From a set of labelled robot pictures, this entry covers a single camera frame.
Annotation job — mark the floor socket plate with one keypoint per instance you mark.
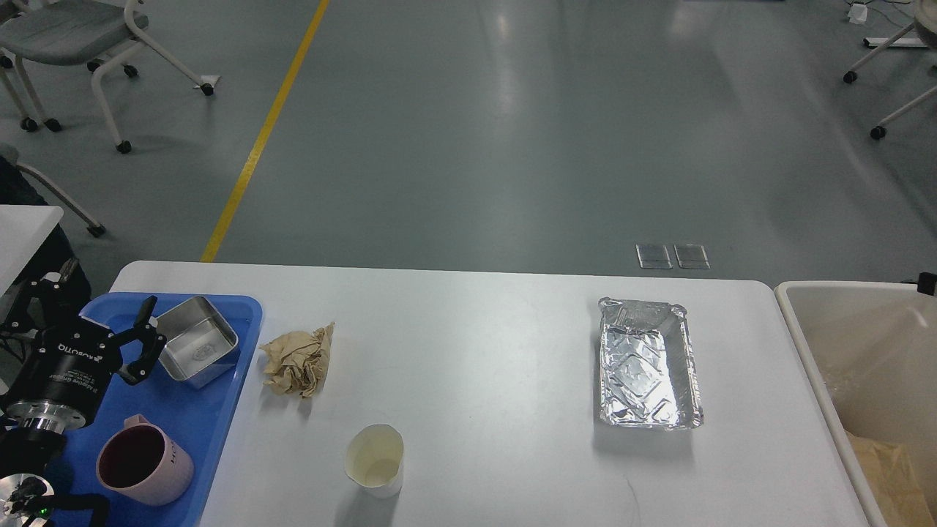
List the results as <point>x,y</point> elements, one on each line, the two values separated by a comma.
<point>653,256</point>
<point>692,256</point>

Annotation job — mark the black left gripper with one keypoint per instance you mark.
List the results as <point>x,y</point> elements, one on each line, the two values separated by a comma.
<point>68,373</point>

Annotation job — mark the blue plastic tray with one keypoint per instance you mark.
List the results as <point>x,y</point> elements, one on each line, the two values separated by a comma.
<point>197,418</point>

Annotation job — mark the grey office chair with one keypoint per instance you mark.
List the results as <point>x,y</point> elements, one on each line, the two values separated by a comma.
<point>69,33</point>

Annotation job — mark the cream paper cup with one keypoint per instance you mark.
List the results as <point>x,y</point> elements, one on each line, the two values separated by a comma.
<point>374,460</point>

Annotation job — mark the left floor socket plate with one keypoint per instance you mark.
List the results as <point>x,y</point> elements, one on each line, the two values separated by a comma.
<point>653,256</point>

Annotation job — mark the walking person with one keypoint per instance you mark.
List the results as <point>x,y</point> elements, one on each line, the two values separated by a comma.
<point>54,252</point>

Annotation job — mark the white power adapter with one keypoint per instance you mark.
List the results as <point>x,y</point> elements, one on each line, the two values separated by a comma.
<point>858,13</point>

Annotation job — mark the pink mug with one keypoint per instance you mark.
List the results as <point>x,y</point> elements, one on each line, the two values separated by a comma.
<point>144,464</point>

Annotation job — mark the white side table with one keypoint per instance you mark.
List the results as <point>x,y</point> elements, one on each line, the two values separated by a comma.
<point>23,230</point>

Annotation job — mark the crumpled brown paper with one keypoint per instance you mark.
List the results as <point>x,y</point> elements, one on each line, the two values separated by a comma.
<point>298,362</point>

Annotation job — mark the beige waste bin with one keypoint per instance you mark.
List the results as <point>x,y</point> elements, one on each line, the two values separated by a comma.
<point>868,350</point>

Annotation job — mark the right floor socket plate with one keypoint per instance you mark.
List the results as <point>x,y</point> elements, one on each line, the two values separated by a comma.
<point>692,256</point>

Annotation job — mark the stainless steel rectangular container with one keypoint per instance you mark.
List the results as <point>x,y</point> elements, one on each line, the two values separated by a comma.
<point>200,344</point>

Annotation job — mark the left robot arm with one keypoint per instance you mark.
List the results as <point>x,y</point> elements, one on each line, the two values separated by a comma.
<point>28,498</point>

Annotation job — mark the aluminium foil tray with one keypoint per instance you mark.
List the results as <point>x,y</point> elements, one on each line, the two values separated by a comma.
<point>647,377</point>

